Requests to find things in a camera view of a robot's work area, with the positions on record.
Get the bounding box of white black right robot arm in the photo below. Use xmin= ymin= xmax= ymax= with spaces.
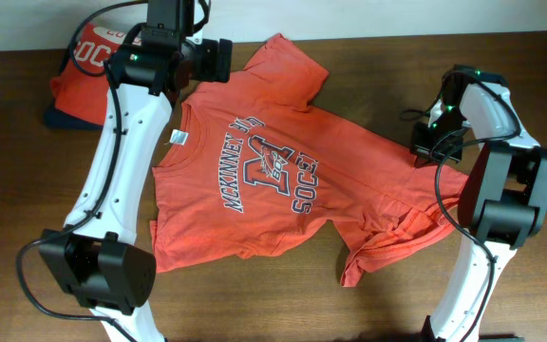
xmin=410 ymin=65 xmax=547 ymax=342

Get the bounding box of orange McKinney Boyd soccer t-shirt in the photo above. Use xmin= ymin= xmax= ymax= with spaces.
xmin=150 ymin=34 xmax=466 ymax=287

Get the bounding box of folded orange soccer shirt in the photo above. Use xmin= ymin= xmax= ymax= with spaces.
xmin=49 ymin=24 xmax=126 ymax=125

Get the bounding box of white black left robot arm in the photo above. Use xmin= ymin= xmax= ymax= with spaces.
xmin=32 ymin=0 xmax=233 ymax=341

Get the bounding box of folded navy blue shirt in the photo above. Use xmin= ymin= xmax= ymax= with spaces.
xmin=43 ymin=102 xmax=102 ymax=131

